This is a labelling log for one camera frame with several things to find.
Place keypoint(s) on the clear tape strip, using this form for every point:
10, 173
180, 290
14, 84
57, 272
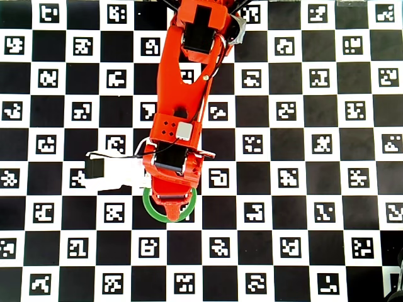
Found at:
351, 2

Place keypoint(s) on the black white checkerboard marker mat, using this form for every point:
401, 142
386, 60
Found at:
47, 110

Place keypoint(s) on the red gripper black motor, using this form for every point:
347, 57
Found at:
172, 197

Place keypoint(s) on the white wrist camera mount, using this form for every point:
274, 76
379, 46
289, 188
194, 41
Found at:
119, 176

